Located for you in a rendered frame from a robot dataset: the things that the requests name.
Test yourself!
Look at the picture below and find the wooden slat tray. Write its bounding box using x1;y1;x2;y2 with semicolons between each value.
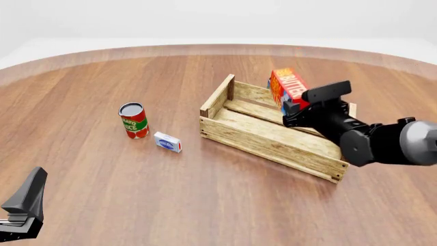
199;74;358;185

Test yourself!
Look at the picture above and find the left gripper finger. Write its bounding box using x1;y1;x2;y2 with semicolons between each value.
1;166;48;223

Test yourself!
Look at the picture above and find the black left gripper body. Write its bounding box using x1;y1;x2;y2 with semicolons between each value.
0;211;45;243

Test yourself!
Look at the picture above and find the tomato sauce tin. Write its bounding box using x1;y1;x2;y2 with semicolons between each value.
117;101;150;140

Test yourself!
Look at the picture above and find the small white and blue box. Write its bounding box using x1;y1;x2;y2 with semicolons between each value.
153;131;183;154

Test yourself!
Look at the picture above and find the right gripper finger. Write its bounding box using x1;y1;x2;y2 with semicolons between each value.
283;100;303;118

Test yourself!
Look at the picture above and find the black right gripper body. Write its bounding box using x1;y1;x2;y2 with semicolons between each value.
282;100;350;129

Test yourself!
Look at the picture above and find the red butter box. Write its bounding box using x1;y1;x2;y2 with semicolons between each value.
266;68;310;115

